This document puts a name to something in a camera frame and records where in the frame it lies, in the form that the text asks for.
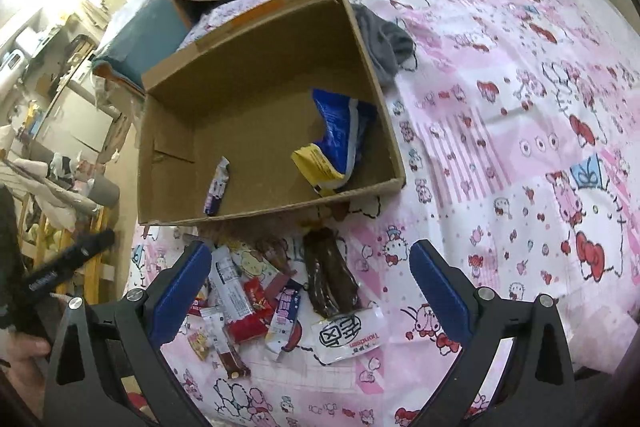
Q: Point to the blue yellow snack bag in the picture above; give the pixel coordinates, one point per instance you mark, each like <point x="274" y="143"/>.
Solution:
<point x="327" y="165"/>

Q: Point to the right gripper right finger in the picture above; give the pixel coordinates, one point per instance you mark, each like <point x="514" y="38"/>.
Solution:
<point x="537" y="384"/>

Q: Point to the pink Hello Kitty bedsheet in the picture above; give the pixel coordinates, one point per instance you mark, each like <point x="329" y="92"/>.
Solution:
<point x="517" y="123"/>

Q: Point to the small purple white snack bar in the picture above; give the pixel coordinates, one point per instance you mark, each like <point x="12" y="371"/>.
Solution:
<point x="217" y="187"/>

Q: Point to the blue white pink candy packet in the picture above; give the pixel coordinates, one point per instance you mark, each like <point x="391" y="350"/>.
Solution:
<point x="283" y="319"/>

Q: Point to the white Tiandeen snack packet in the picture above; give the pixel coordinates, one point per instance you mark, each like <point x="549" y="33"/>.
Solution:
<point x="348" y="335"/>

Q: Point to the small brown chocolate stick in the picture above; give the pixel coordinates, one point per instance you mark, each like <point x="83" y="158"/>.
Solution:
<point x="217" y="338"/>

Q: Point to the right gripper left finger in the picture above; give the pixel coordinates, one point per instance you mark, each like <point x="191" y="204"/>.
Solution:
<point x="106" y="368"/>

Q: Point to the left hand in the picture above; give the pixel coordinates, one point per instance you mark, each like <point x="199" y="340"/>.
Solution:
<point x="22" y="351"/>

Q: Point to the white red chocolate bar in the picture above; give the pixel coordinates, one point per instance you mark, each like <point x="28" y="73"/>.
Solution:
<point x="241" y="319"/>

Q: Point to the brown cardboard box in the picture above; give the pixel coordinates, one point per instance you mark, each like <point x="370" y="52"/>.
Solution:
<point x="244" y="93"/>

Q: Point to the grey cloth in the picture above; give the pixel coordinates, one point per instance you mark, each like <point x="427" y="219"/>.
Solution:
<point x="388" y="45"/>

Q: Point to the dark brown snack packet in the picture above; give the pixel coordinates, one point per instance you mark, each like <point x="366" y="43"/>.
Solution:
<point x="332" y="289"/>

